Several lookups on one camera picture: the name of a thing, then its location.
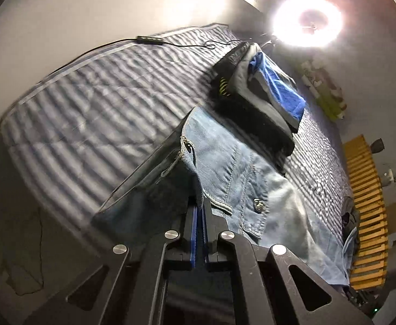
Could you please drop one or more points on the potted plant in white pot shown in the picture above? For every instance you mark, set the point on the potted plant in white pot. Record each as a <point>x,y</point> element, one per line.
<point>391,177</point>

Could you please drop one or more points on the wooden slatted rail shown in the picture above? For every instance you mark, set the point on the wooden slatted rail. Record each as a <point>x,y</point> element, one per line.
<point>364,176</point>

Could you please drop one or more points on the brown patterned folded blanket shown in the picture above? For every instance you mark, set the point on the brown patterned folded blanket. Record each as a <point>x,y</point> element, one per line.
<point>314,74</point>

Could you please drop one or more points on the striped bed blanket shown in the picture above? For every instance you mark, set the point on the striped bed blanket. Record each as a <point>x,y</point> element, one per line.
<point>99,108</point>

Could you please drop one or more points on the dark vase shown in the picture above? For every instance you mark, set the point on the dark vase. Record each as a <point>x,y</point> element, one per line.
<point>377,145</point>

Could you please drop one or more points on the dark grey garment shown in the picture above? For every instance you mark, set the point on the dark grey garment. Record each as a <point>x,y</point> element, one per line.
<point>348,216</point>

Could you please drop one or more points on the blue denim garment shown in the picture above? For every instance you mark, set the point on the blue denim garment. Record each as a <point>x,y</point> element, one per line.
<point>349,247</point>

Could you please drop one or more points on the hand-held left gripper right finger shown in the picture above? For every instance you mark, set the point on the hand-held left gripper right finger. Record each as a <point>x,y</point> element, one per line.
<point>208,240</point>

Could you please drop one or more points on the light blue denim jeans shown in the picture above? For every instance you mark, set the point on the light blue denim jeans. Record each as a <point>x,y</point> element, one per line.
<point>235,162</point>

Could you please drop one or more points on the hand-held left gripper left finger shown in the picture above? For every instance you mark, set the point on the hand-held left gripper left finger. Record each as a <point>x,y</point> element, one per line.
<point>194,240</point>

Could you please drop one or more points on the folded black and blue clothes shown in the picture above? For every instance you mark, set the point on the folded black and blue clothes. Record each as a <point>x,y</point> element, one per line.
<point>252,108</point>

